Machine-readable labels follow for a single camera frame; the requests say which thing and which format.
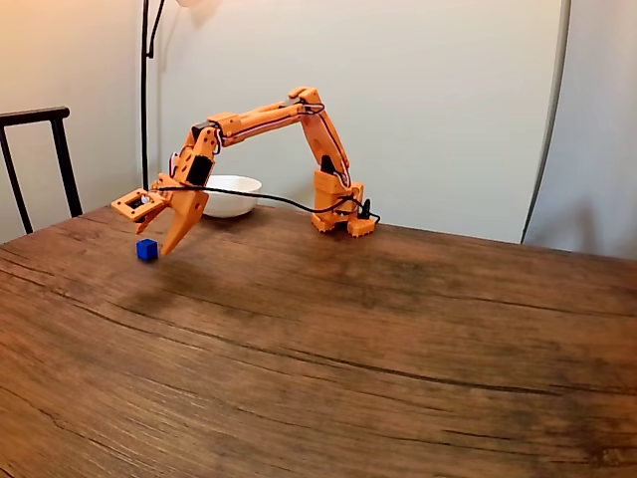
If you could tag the white bowl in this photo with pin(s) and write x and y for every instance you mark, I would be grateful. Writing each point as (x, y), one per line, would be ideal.
(239, 199)

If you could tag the black floor lamp pole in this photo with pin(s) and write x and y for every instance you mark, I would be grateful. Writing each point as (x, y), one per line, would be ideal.
(144, 99)

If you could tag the black chair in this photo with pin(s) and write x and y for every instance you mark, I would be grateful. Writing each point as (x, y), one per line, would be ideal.
(35, 115)

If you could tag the black table clamp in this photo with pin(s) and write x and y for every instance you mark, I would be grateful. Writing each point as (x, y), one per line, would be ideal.
(367, 209)

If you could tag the pale lamp shade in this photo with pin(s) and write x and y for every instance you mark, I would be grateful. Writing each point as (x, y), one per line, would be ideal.
(199, 2)

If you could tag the blue cube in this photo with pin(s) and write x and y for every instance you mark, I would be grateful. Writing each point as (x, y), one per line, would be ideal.
(147, 249)

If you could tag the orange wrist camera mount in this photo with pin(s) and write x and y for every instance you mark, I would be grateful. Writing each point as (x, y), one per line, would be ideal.
(132, 204)

